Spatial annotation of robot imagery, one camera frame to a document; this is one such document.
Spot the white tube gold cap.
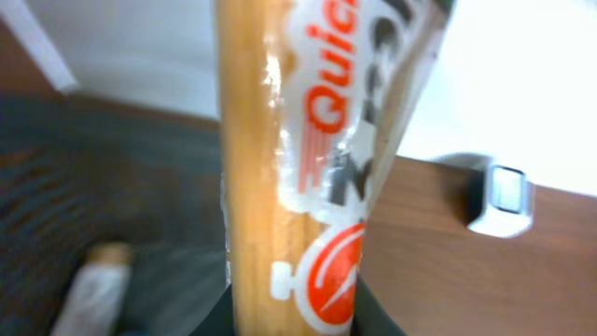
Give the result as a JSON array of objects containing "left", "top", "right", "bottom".
[{"left": 50, "top": 242, "right": 134, "bottom": 336}]

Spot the spaghetti pasta packet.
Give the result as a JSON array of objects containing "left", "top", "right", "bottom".
[{"left": 215, "top": 0, "right": 454, "bottom": 335}]

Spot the dark grey plastic basket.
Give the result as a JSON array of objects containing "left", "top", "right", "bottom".
[{"left": 1, "top": 97, "right": 226, "bottom": 335}]

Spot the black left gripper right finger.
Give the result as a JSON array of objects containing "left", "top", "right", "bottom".
[{"left": 351, "top": 276, "right": 407, "bottom": 336}]

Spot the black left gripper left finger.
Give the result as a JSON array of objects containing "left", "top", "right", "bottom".
[{"left": 189, "top": 286, "right": 233, "bottom": 336}]

